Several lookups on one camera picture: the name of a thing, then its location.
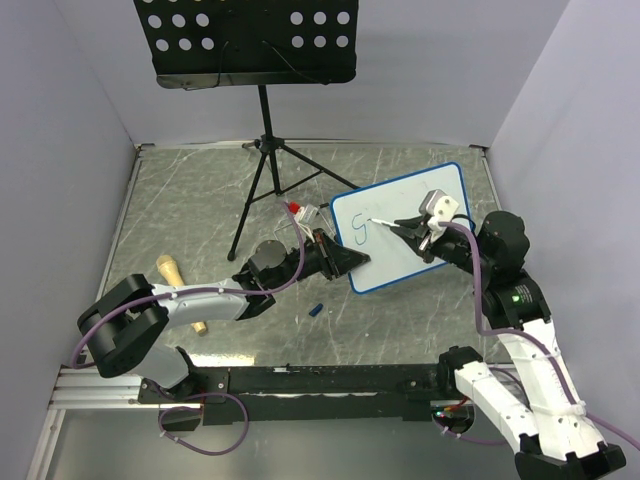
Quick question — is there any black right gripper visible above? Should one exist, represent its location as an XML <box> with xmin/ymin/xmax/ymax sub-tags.
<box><xmin>390</xmin><ymin>214</ymin><xmax>492</xmax><ymax>277</ymax></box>

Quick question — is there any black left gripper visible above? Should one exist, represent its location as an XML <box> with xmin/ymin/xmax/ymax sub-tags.
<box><xmin>269</xmin><ymin>228</ymin><xmax>371</xmax><ymax>292</ymax></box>

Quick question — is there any blue framed whiteboard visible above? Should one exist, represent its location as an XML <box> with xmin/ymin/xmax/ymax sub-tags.
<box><xmin>329</xmin><ymin>161</ymin><xmax>469</xmax><ymax>295</ymax></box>

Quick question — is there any white blue whiteboard marker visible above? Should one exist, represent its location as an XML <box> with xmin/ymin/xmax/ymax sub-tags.
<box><xmin>368</xmin><ymin>218</ymin><xmax>399</xmax><ymax>228</ymax></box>

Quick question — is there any blue marker cap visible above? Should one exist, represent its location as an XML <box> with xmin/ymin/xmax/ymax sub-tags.
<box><xmin>309</xmin><ymin>303</ymin><xmax>324</xmax><ymax>317</ymax></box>

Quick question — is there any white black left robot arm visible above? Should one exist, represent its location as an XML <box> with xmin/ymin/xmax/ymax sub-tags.
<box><xmin>74</xmin><ymin>228</ymin><xmax>371</xmax><ymax>402</ymax></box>

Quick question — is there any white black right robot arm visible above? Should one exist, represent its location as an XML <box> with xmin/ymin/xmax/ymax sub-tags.
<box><xmin>390</xmin><ymin>210</ymin><xmax>626</xmax><ymax>479</ymax></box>

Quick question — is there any wooden mallet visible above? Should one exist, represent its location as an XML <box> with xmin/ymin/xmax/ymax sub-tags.
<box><xmin>156</xmin><ymin>255</ymin><xmax>208</xmax><ymax>336</ymax></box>

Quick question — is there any black music stand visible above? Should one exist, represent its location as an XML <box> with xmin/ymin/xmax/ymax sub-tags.
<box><xmin>134</xmin><ymin>1</ymin><xmax>359</xmax><ymax>242</ymax></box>

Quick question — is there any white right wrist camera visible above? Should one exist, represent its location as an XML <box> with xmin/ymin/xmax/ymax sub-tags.
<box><xmin>418</xmin><ymin>189</ymin><xmax>460</xmax><ymax>233</ymax></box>

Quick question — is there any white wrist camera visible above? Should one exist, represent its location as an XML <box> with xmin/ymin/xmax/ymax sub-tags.
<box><xmin>287</xmin><ymin>202</ymin><xmax>320</xmax><ymax>238</ymax></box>
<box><xmin>418</xmin><ymin>189</ymin><xmax>460</xmax><ymax>233</ymax></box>

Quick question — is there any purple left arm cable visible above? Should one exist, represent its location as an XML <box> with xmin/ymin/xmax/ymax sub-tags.
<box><xmin>72</xmin><ymin>204</ymin><xmax>307</xmax><ymax>369</ymax></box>

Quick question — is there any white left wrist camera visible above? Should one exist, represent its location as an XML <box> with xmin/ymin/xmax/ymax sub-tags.
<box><xmin>287</xmin><ymin>202</ymin><xmax>320</xmax><ymax>238</ymax></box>

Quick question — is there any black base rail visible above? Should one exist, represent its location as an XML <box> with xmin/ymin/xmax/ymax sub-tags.
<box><xmin>138</xmin><ymin>364</ymin><xmax>462</xmax><ymax>426</ymax></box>

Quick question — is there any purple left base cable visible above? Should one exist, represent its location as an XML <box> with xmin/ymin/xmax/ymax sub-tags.
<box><xmin>158</xmin><ymin>392</ymin><xmax>250</xmax><ymax>456</ymax></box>

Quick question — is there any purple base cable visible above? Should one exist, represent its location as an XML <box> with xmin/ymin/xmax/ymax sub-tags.
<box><xmin>158</xmin><ymin>392</ymin><xmax>250</xmax><ymax>456</ymax></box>
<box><xmin>434</xmin><ymin>394</ymin><xmax>506</xmax><ymax>447</ymax></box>

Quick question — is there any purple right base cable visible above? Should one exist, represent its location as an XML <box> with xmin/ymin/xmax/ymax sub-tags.
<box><xmin>434</xmin><ymin>394</ymin><xmax>506</xmax><ymax>447</ymax></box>

